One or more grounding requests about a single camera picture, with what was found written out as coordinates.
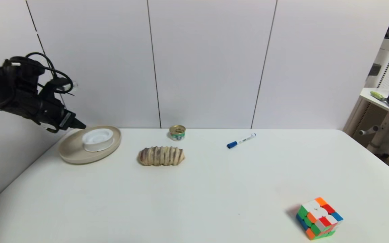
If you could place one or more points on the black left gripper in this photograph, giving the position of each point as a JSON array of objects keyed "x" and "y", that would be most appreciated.
[{"x": 67, "y": 119}]

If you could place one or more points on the white round plastic lid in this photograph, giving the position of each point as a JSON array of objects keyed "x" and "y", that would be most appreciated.
[{"x": 97, "y": 139}]

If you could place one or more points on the beige round plate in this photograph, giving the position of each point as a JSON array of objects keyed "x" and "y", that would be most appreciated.
[{"x": 73, "y": 152}]

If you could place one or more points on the braided bread loaf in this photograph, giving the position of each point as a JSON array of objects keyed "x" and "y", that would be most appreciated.
[{"x": 161, "y": 156}]

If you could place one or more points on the small green-label tin can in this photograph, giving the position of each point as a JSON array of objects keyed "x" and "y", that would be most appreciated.
[{"x": 177, "y": 133}]

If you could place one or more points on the blue-capped white marker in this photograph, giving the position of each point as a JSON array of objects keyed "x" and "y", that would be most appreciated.
[{"x": 241, "y": 140}]

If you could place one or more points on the colourful puzzle cube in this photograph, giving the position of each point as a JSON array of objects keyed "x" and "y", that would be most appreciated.
[{"x": 318, "y": 218}]

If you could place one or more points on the white side table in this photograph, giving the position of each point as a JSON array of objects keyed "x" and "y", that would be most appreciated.
[{"x": 380, "y": 101}]

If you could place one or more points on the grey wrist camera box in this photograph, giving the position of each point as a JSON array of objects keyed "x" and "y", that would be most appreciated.
[{"x": 69, "y": 86}]

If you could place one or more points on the white pedestal stand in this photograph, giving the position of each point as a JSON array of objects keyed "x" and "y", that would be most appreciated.
[{"x": 385, "y": 135}]

